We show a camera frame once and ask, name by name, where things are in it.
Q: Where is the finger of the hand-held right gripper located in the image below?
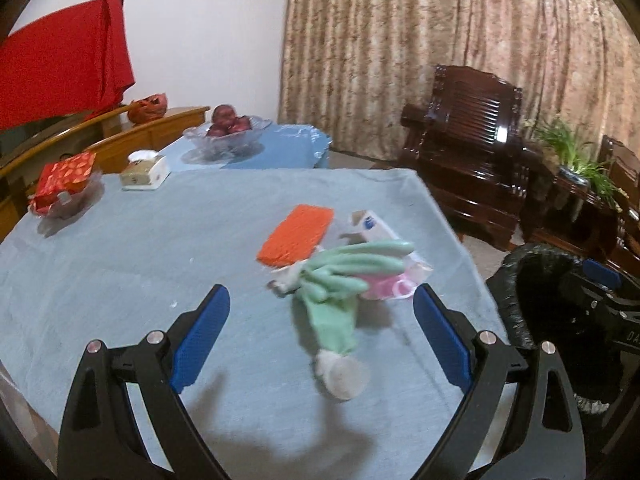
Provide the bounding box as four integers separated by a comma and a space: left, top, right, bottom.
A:
582, 258, 640, 306
570, 272, 613, 313

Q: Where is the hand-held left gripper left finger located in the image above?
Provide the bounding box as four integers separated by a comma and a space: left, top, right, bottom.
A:
57, 284, 232, 480

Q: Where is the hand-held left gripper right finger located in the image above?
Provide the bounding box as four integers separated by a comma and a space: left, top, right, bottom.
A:
412, 283, 586, 480

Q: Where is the bin with black bag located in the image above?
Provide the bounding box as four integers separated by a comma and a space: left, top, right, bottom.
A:
485, 242, 640, 416

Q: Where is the pink face mask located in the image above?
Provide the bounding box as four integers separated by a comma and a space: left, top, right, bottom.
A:
360, 260, 416, 302

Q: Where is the green rubber glove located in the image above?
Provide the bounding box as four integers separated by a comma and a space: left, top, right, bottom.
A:
267, 239, 416, 401

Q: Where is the white and blue carton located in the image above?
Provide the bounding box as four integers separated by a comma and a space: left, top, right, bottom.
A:
345, 210, 401, 246

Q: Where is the orange textured sponge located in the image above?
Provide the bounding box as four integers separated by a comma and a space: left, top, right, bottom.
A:
256, 204, 335, 267

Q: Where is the dark wooden side table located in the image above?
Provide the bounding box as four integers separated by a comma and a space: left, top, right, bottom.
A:
525, 170, 621, 261

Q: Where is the dark wooden cushioned armchair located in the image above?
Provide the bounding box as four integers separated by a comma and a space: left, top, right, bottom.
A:
597, 135, 640, 281

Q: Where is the grey-blue blanket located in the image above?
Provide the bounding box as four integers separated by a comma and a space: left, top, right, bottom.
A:
0, 167, 506, 480

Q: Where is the potted green plant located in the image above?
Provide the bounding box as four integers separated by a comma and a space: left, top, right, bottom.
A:
525, 115, 626, 208

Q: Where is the white tissue box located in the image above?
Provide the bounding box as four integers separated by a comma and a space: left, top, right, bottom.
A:
120, 150, 171, 191

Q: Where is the glass fruit bowl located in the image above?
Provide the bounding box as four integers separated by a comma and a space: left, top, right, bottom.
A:
182, 115, 273, 161

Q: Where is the wooden cabinet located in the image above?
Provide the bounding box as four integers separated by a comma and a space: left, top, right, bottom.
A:
0, 105, 211, 243

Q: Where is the black television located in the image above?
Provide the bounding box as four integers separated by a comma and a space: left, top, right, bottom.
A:
0, 110, 96, 156

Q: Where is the beige floral curtain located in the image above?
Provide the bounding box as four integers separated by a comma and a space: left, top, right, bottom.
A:
277, 0, 640, 171

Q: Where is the red cloth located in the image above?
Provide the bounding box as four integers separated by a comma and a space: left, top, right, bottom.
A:
0, 0, 137, 131

